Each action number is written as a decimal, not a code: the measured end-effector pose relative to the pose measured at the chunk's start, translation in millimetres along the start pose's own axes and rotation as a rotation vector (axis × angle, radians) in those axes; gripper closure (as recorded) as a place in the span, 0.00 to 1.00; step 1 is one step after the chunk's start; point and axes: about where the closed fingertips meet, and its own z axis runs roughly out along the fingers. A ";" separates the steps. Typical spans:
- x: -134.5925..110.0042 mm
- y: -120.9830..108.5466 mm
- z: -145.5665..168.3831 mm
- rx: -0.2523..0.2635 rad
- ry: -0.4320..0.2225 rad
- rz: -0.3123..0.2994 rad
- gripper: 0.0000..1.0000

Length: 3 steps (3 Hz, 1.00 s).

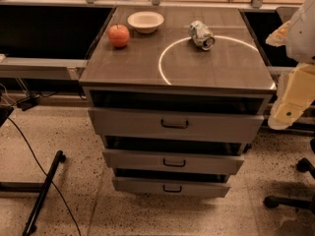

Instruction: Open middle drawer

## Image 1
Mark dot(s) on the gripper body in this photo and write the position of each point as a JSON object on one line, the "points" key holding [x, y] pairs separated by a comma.
{"points": [[302, 36]]}

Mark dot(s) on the grey drawer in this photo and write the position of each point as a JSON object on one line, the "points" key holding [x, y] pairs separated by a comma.
{"points": [[172, 162], [169, 125], [170, 187]]}

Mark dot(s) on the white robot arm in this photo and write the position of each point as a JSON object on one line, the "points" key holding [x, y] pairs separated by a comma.
{"points": [[297, 35]]}

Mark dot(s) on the grey drawer cabinet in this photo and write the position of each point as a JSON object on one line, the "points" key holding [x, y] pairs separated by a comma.
{"points": [[166, 71]]}

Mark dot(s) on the grey top drawer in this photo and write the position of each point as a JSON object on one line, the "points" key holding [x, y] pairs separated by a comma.
{"points": [[169, 125]]}

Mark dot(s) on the grey bottom drawer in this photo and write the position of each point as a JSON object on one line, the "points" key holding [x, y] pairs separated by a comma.
{"points": [[170, 187]]}

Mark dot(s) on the grey chair backrest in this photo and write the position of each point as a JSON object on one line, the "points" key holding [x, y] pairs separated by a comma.
{"points": [[285, 13]]}

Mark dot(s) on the crushed green soda can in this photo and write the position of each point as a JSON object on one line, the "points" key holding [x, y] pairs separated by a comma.
{"points": [[201, 35]]}

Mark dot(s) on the white bowl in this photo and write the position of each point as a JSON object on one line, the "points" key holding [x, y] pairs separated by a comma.
{"points": [[145, 22]]}

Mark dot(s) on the red apple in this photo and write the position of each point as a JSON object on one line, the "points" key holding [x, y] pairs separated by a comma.
{"points": [[118, 36]]}

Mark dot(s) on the black power adapter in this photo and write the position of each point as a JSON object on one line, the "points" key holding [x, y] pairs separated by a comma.
{"points": [[28, 102]]}

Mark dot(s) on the black floor stand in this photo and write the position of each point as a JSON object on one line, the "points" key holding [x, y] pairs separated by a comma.
{"points": [[40, 188]]}

